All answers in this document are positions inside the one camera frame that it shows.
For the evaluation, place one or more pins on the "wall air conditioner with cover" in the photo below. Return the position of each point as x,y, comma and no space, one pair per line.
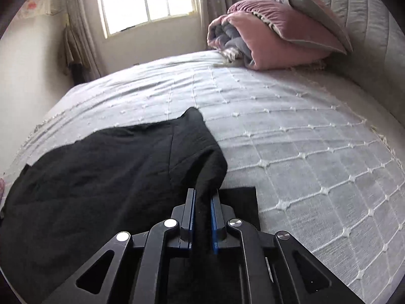
32,8

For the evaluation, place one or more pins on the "grey satin pillow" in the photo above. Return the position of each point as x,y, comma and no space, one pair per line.
320,12

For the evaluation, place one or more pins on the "grey quilted bedspread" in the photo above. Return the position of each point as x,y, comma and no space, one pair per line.
326,160

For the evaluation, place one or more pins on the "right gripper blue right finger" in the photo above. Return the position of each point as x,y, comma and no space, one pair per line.
273,268

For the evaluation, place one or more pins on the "long black quilted coat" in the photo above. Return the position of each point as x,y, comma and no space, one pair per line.
68,204

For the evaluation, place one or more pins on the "hanging brown jacket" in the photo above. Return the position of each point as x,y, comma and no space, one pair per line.
74,58

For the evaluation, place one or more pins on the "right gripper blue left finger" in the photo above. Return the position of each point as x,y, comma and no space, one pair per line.
132,268

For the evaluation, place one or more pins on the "folded pink grey duvet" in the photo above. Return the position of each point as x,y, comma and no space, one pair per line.
244,36

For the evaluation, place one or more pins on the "pink velvet pillow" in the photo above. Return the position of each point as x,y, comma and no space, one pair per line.
292,25

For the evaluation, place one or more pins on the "pink floral pillow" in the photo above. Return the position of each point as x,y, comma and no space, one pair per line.
2,187

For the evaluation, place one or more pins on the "left grey curtain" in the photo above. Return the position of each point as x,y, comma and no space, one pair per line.
79,23

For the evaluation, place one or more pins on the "grey padded headboard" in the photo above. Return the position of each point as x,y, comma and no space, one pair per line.
376,63

